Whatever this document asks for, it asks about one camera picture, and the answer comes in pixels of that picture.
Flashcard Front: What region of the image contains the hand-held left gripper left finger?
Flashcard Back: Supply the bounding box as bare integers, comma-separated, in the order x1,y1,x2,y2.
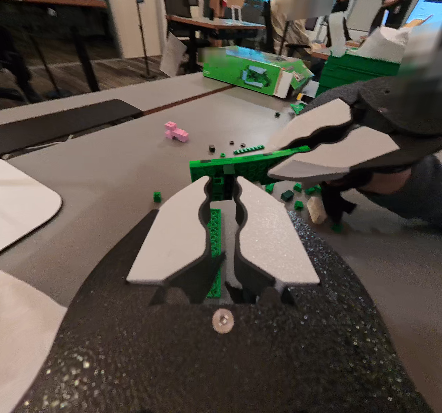
126,175,227,304

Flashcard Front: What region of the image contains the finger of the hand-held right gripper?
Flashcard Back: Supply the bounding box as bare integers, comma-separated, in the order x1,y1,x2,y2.
267,126,400,184
268,98,353,152

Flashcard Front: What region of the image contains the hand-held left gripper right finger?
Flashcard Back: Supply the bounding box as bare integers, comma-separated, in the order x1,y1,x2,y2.
233,176,321,304

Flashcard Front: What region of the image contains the green brick plate assembly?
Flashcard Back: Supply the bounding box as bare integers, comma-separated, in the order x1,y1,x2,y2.
189,145,311,202

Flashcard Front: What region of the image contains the person's right forearm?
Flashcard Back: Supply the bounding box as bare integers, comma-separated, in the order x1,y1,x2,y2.
359,154,442,232

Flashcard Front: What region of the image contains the grey desk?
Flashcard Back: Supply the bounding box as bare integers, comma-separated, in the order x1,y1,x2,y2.
0,71,442,413

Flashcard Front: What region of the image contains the person's right hand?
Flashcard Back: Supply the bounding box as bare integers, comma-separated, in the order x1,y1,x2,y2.
357,169,416,197

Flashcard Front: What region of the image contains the long green brick plate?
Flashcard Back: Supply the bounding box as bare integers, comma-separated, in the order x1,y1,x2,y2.
206,209,223,298

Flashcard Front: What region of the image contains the beige brick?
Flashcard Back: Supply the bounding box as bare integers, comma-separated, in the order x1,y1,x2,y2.
307,196,327,224

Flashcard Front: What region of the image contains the green storage crate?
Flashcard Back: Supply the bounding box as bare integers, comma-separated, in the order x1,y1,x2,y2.
317,49,401,97

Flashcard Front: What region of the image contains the white paper bag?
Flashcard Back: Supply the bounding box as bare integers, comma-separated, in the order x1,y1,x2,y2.
359,26,410,64

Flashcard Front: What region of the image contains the green cardboard box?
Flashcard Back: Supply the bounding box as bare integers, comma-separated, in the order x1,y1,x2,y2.
203,45,315,99

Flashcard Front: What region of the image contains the pink toy pig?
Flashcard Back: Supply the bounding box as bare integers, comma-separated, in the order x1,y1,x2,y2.
164,121,190,143

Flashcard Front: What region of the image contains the brown-topped table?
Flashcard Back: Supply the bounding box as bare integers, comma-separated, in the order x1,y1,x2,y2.
166,14,266,72

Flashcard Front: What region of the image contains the white tray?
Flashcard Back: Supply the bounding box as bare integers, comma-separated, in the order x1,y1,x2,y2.
0,159,63,252

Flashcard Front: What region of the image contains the white paper sheet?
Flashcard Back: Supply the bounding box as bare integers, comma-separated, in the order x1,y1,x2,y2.
160,32,189,78

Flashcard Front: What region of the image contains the black mat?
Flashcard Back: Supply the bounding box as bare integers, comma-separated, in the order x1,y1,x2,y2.
0,99,144,156

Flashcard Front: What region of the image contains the white cloth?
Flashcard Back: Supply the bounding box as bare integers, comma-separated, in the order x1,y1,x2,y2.
0,270,68,413

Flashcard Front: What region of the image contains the black office chair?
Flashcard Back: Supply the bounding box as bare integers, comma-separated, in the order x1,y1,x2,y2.
160,0,194,22

